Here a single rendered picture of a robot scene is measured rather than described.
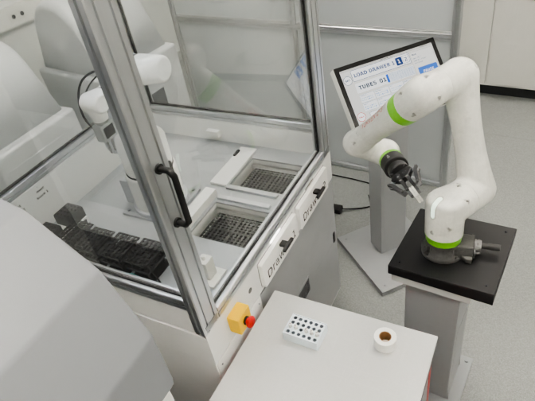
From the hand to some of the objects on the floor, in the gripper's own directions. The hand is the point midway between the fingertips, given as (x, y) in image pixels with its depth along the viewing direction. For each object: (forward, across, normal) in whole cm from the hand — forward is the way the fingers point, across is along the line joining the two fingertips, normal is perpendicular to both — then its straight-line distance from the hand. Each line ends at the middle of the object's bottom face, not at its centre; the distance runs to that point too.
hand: (415, 194), depth 167 cm
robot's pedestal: (-14, +45, -96) cm, 106 cm away
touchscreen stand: (-92, +33, -88) cm, 132 cm away
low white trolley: (+28, +95, -74) cm, 124 cm away
